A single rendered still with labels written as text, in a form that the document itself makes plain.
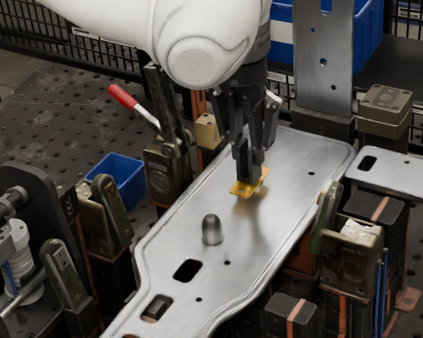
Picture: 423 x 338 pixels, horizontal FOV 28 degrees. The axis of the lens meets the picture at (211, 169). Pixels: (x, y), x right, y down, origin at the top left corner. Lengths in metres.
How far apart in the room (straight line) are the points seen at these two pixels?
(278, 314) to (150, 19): 0.46
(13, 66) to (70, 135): 1.85
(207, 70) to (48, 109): 1.30
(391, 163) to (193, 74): 0.56
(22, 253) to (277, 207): 0.42
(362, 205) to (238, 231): 0.22
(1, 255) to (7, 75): 2.78
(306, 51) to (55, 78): 1.03
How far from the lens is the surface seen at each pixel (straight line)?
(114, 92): 1.45
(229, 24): 1.02
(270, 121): 1.29
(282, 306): 1.24
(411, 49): 1.74
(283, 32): 1.66
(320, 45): 1.53
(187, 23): 1.00
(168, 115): 1.39
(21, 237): 1.25
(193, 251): 1.32
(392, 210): 1.41
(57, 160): 2.08
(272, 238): 1.33
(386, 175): 1.45
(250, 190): 1.38
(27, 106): 2.31
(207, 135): 1.48
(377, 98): 1.53
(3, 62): 4.03
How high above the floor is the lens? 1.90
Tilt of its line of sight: 38 degrees down
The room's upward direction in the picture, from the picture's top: 6 degrees counter-clockwise
